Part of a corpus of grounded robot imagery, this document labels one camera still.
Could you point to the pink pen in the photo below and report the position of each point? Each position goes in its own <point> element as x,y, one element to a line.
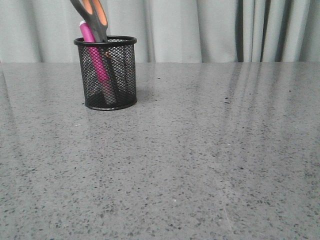
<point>102,74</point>

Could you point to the grey orange scissors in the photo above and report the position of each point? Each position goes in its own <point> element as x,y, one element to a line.
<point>94,15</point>

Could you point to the black mesh pen holder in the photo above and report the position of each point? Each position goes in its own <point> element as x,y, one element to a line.
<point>119,55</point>

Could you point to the grey curtain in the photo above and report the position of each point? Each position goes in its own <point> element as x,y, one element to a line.
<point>168,31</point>

